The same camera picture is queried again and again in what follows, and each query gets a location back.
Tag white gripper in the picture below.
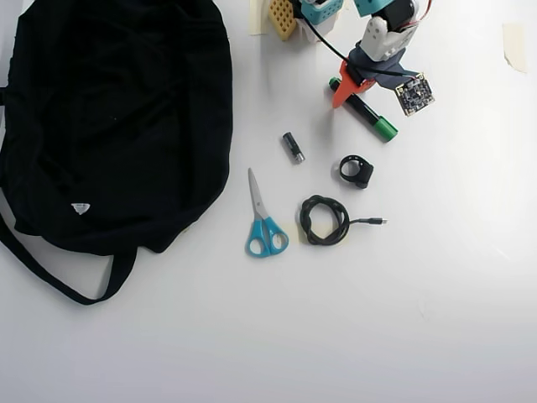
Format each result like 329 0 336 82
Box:
332 17 420 110

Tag black marker with green cap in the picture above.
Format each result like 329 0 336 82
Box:
327 76 399 144

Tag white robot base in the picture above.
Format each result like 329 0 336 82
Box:
293 18 336 44

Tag black fabric bag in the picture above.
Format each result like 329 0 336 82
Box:
0 0 235 306

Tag yellow perforated block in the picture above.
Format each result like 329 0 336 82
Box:
267 0 300 43

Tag black AA battery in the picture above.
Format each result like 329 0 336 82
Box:
281 131 307 165

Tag narrow beige tape strip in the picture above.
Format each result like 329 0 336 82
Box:
249 0 272 37

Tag torn beige tape piece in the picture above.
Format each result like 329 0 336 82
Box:
502 23 529 75

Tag black robot camera cable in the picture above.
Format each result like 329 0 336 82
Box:
300 16 420 81

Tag bare camera circuit board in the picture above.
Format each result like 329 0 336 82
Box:
394 71 436 118

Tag black ring clip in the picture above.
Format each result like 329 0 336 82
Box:
338 154 375 189

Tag coiled black USB cable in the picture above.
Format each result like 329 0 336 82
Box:
300 194 389 248

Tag blue-handled scissors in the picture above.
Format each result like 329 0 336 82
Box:
244 167 290 258

